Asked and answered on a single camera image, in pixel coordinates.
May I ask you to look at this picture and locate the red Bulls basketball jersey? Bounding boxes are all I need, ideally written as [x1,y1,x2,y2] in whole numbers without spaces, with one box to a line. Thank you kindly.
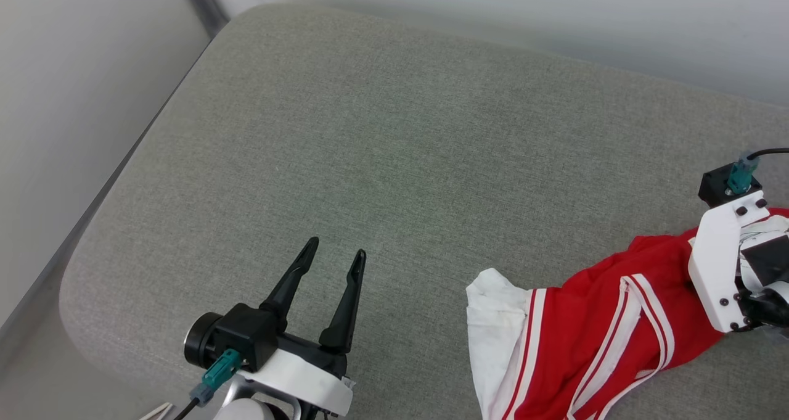
[465,207,789,420]

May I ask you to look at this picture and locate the small white cable tag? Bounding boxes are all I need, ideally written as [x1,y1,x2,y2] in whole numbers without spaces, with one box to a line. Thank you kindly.
[139,401,174,420]

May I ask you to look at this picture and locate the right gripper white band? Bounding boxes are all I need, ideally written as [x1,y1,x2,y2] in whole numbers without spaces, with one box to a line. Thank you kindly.
[689,191,789,333]

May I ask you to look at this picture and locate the grey fabric sofa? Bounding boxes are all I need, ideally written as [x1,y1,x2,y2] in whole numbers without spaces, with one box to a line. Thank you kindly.
[59,2,789,420]

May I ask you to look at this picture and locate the right camera cable teal connector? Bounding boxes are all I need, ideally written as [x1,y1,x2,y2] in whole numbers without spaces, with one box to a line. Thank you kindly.
[727,148,789,194]

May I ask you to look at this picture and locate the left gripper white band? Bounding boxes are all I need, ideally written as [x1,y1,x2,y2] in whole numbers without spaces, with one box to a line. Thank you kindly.
[234,237,367,418]

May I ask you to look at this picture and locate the camera cable teal connector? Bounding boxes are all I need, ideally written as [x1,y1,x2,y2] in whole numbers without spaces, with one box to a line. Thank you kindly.
[173,348,243,420]
[727,148,789,194]

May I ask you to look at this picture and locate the left camera cable teal connector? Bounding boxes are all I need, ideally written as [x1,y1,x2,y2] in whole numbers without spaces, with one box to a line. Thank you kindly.
[173,348,243,420]

